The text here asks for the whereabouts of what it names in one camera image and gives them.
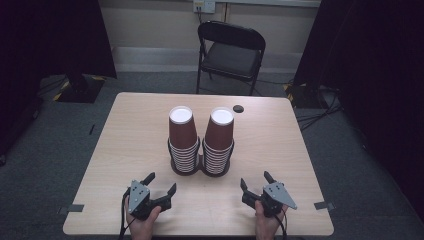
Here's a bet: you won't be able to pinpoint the black folding chair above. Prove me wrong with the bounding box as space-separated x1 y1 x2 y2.
195 20 267 97

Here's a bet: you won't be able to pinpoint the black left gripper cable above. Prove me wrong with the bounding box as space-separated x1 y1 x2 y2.
118 187 137 240

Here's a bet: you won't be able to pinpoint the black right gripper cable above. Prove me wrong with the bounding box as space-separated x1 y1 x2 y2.
273 205 289 240

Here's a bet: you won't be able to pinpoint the stack of brown paper cups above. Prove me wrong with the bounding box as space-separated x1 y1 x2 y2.
202 106 236 176
167 105 201 174

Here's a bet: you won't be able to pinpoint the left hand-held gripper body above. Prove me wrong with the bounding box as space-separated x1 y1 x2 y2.
127 179 173 221

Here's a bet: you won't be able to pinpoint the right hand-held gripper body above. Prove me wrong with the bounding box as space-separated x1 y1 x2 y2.
241 181 298 218

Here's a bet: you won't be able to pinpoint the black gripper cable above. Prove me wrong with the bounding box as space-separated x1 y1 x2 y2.
273 205 289 240
118 187 137 240

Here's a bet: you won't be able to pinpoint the dark curtain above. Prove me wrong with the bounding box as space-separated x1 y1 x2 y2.
292 0 424 214

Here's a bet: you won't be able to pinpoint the white wall socket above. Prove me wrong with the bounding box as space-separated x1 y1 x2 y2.
192 0 217 15

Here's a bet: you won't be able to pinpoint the grey tape strip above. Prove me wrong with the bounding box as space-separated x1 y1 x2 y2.
313 201 336 211
57 203 85 215

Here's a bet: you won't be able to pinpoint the person's left hand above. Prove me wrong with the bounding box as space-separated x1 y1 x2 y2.
124 196 163 240

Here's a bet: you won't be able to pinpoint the black wire cup holder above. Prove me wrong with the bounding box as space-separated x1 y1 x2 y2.
166 135 236 178

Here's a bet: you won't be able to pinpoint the black floor cables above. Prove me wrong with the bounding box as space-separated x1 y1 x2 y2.
295 87 345 132

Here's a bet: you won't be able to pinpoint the person's right hand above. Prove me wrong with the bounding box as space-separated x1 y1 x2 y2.
254 199 290 240

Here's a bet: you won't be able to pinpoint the black stand base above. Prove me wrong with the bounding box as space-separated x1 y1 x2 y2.
52 73 108 104
283 82 336 110

